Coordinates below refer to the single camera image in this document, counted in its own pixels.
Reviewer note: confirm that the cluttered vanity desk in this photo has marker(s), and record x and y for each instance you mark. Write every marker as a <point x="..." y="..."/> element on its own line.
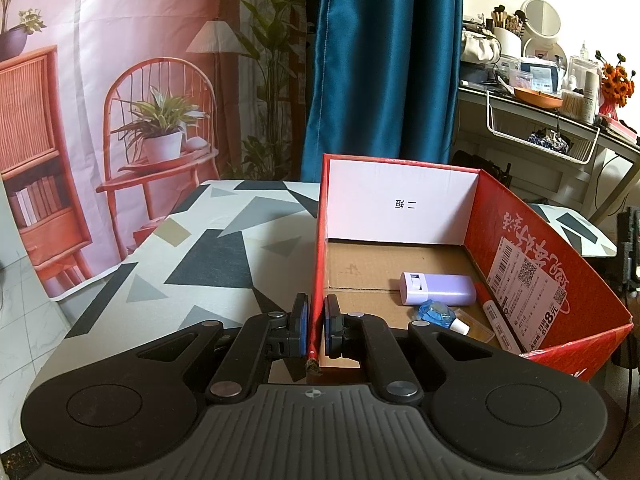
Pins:
<point x="551" y="158"/>

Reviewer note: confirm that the orange flowers in red vase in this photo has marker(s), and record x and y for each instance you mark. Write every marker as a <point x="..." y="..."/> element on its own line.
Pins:
<point x="616" y="85"/>

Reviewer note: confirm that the round white mirror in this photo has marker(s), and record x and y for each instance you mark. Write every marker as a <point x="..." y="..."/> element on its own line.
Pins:
<point x="542" y="20"/>

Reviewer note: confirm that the red strawberry cardboard box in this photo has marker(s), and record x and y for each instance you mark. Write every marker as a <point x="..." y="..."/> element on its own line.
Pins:
<point x="380" y="218"/>

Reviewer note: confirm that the pink notebook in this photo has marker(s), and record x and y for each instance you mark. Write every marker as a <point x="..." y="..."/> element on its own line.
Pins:
<point x="617" y="128"/>

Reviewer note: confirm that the white cosmetic bottle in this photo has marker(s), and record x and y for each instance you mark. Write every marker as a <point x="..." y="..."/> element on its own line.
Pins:
<point x="591" y="97"/>

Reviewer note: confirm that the blue curtain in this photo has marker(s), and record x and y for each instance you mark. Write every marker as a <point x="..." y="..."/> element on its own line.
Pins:
<point x="386" y="76"/>

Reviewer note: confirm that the patterned geometric tablecloth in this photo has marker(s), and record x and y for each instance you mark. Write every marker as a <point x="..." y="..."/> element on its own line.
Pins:
<point x="229" y="251"/>

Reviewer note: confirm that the amber card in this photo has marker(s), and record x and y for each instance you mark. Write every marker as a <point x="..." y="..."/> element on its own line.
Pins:
<point x="477" y="331"/>

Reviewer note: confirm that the pink printed backdrop tapestry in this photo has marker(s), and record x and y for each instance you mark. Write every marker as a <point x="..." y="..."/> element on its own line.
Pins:
<point x="113" y="111"/>

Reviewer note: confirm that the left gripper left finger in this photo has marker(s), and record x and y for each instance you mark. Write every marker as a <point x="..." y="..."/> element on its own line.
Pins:
<point x="262" y="339"/>

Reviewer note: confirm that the purple rectangular case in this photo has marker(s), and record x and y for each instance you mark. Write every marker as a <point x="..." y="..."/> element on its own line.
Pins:
<point x="451" y="289"/>

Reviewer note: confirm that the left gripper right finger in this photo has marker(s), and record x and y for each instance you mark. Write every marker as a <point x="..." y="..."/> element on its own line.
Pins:
<point x="367" y="339"/>

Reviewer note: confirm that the orange bowl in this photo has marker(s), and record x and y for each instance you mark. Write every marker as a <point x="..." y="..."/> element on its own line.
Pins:
<point x="537" y="98"/>

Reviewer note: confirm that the white brush holder cup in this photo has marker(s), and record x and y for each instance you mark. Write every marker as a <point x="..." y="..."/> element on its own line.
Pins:
<point x="510" y="43"/>

